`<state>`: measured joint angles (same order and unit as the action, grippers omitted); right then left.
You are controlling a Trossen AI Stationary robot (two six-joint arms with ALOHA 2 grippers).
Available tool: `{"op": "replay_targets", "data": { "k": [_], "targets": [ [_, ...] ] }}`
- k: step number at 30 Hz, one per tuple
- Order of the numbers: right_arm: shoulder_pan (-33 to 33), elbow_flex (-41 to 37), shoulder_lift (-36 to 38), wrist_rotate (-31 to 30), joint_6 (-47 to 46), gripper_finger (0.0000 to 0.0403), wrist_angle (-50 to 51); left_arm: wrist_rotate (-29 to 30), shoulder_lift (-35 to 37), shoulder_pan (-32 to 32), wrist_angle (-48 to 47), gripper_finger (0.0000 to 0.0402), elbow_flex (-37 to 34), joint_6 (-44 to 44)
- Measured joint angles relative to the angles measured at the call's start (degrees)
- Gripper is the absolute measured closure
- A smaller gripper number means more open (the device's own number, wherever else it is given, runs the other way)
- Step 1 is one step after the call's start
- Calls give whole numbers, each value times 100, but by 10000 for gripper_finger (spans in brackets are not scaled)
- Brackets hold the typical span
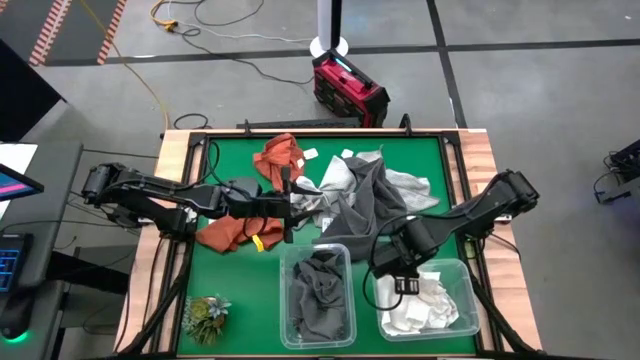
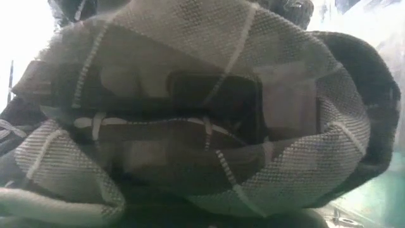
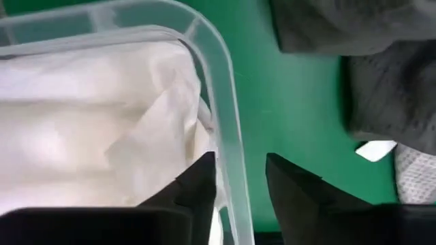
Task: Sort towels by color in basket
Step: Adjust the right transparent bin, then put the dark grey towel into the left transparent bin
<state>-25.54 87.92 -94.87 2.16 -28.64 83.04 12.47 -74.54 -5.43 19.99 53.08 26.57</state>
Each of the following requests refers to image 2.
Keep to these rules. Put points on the narrow clear plastic bin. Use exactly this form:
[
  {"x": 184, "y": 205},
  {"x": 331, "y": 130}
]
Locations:
[{"x": 31, "y": 38}]

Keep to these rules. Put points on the green table mat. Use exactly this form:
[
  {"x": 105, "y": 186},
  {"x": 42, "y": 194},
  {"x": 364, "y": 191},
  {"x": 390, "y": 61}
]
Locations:
[{"x": 386, "y": 196}]

